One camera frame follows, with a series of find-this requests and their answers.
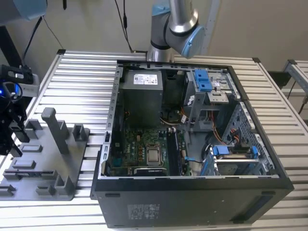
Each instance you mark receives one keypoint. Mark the grey plastic parts rack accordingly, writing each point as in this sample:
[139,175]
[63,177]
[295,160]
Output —
[43,166]

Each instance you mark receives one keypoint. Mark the black table corner cap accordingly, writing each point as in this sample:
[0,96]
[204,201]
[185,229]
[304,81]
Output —
[61,51]
[256,60]

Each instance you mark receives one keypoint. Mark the metal slat side table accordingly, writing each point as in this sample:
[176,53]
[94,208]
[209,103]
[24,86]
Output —
[297,72]

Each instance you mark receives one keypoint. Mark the dark RAM stick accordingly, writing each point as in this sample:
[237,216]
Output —
[33,173]
[178,154]

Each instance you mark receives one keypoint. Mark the silver CPU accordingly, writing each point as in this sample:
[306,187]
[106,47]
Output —
[154,157]

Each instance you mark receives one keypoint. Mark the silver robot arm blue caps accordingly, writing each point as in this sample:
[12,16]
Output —
[178,26]

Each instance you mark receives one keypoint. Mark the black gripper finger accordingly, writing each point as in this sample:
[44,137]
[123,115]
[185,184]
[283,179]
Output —
[9,146]
[20,134]

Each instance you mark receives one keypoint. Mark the blue drive carrier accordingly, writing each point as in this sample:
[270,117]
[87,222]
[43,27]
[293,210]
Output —
[202,79]

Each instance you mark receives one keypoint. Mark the hard disk in blue carrier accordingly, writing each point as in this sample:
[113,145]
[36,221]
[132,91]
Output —
[231,158]

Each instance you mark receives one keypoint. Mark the grey metal drive cage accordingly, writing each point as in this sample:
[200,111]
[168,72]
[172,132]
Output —
[199,106]

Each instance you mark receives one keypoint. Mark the black graphics card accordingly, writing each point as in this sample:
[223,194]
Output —
[150,171]

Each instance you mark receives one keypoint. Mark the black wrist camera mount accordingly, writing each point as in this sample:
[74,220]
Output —
[16,73]

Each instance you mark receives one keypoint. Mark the black open PC case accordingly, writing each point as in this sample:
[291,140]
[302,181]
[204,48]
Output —
[192,207]

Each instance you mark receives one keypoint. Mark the green motherboard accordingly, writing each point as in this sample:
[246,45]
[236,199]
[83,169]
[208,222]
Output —
[132,149]

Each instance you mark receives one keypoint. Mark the grey power supply unit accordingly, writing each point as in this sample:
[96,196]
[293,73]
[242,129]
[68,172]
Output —
[142,103]

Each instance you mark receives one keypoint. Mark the black stand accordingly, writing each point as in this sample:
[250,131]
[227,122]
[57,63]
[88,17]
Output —
[10,48]

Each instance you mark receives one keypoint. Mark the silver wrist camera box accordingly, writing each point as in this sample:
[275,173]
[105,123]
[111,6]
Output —
[31,86]

